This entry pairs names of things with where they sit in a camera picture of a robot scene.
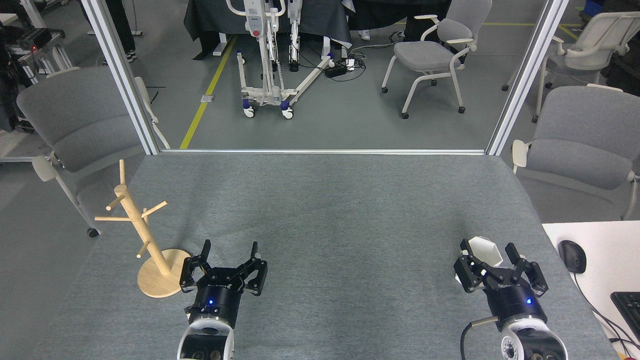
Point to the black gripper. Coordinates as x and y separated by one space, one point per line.
215 295
512 300

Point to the white faceted cup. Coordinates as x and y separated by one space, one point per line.
487 252

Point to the wooden cup rack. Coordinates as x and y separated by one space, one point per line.
162 280

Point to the metal equipment rack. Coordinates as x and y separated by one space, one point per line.
42 52

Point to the black computer mouse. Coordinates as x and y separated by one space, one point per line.
572 256

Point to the white desk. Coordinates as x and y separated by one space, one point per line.
610 250

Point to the black keyboard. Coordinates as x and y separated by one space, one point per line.
629 310

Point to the metal floor plate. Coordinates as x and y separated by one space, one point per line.
207 98

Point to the white stand on wheels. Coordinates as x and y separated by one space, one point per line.
265 92

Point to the black power strip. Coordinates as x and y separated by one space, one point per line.
337 69

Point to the black table cloth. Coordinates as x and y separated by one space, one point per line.
210 20

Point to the person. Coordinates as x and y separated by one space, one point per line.
122 25

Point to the person's foot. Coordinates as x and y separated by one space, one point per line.
364 35

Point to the grey chair with white frame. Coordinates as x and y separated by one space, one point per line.
595 50
585 145
425 55
85 125

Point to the silver table edge rail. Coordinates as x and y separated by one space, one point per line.
325 151

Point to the silver aluminium post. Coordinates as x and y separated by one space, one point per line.
525 80
122 75

